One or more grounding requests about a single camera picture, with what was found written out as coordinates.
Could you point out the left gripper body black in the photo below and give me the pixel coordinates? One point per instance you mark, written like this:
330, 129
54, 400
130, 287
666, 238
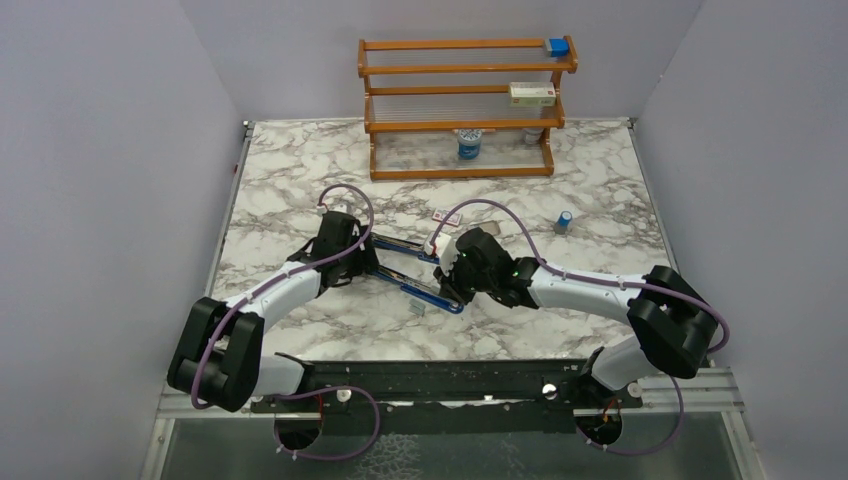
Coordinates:
359, 261

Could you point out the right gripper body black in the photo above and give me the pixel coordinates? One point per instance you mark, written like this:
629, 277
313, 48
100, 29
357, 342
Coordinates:
479, 282

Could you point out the blue stapler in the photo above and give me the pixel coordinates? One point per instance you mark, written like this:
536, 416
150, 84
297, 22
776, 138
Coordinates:
416, 288

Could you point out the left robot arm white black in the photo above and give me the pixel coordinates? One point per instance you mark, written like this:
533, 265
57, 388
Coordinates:
219, 359

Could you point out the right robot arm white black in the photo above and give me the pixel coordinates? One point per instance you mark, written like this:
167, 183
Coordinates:
672, 328

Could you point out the small blue capped cylinder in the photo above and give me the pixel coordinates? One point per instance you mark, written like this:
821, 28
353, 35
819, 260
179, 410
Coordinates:
562, 223

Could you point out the blue white cup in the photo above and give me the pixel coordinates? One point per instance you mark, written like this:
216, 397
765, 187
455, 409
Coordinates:
469, 143

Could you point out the white small jar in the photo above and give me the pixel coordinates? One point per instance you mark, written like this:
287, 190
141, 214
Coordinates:
532, 136

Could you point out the orange wooden shelf rack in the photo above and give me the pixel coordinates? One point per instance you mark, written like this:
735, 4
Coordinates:
419, 93

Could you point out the white green carton box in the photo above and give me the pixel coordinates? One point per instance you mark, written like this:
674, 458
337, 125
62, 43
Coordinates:
532, 94

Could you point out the blue box on top shelf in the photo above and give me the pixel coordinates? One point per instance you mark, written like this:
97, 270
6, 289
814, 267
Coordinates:
557, 47

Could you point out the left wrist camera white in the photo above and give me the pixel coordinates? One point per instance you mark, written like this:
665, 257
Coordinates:
341, 208

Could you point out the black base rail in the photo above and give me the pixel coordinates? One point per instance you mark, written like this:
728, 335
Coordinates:
464, 397

